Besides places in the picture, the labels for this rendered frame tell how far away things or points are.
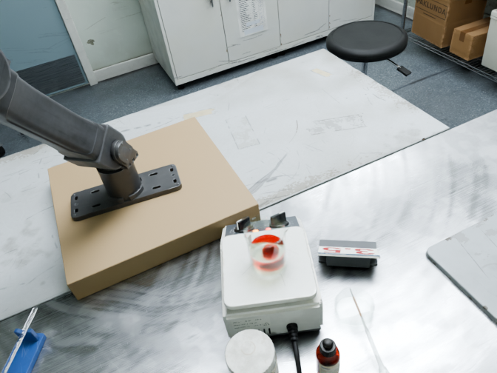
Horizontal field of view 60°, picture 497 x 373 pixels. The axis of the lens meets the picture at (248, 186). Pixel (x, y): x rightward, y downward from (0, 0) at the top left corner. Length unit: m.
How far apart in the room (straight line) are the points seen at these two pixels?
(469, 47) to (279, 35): 1.23
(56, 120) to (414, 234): 0.56
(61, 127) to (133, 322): 0.30
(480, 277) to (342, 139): 0.39
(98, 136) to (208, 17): 2.34
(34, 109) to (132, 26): 2.89
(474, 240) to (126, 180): 0.57
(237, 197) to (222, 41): 2.37
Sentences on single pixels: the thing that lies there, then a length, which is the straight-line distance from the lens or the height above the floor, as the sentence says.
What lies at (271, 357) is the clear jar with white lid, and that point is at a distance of 0.53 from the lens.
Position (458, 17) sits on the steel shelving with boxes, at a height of 0.31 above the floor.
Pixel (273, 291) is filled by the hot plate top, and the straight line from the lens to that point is 0.56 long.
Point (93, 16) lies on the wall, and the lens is 3.40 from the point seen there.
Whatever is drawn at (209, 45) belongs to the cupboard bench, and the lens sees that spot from 3.03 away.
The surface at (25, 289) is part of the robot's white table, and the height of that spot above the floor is 0.90.
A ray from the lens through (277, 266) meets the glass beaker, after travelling 0.55.
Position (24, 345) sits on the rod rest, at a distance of 0.73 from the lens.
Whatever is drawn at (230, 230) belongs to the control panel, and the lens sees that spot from 0.69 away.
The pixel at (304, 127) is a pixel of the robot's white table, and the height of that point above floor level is 0.90.
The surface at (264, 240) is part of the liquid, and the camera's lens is 0.57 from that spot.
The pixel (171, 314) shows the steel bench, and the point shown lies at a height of 0.90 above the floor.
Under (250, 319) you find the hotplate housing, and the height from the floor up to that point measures 0.96.
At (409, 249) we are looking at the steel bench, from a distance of 0.72.
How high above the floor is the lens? 1.45
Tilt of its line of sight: 42 degrees down
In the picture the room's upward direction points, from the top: 9 degrees counter-clockwise
